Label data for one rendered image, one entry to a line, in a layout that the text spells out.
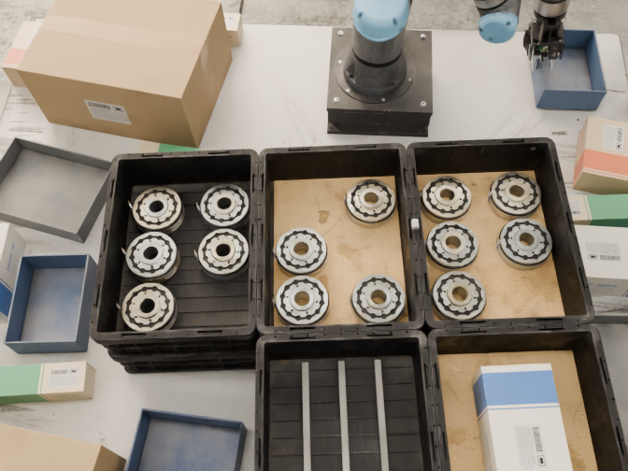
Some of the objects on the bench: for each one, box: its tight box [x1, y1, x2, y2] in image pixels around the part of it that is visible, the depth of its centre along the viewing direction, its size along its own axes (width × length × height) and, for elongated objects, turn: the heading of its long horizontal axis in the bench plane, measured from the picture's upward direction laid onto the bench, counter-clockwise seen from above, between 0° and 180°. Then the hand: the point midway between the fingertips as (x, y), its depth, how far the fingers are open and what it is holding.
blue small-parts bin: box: [125, 408, 248, 471], centre depth 127 cm, size 20×15×7 cm
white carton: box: [575, 225, 628, 297], centre depth 142 cm, size 20×12×9 cm, turn 86°
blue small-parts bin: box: [530, 29, 607, 110], centre depth 167 cm, size 20×15×7 cm
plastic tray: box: [0, 136, 112, 244], centre depth 158 cm, size 27×20×5 cm
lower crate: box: [107, 351, 256, 374], centre depth 142 cm, size 40×30×12 cm
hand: (538, 62), depth 166 cm, fingers closed, pressing on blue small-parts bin
